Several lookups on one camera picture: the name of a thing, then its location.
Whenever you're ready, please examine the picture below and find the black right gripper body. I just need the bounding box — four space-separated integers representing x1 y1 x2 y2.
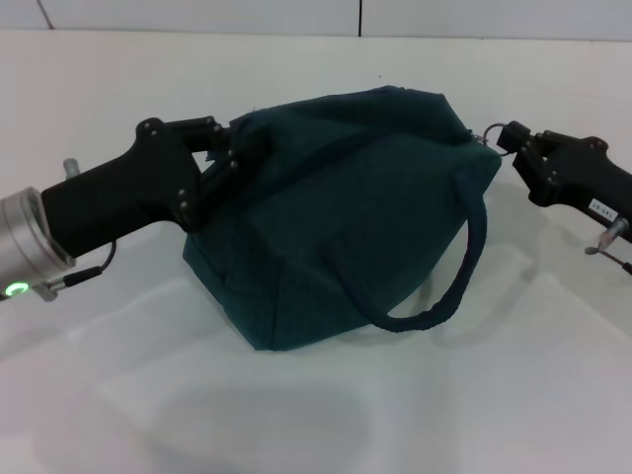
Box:
526 129 632 227

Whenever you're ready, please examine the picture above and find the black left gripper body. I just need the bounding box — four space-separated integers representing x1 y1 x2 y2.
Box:
39 116 209 261

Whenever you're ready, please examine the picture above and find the teal blue insulated bag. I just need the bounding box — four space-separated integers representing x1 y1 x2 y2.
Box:
181 84 510 353

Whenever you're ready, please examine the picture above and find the grey right gripper cable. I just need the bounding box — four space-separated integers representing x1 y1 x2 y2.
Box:
585 216 632 280

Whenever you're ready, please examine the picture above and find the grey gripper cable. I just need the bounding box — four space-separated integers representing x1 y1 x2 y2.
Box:
48 240 119 292
585 216 632 280

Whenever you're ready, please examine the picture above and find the grey left gripper cable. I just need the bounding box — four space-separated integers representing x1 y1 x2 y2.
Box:
48 240 119 292

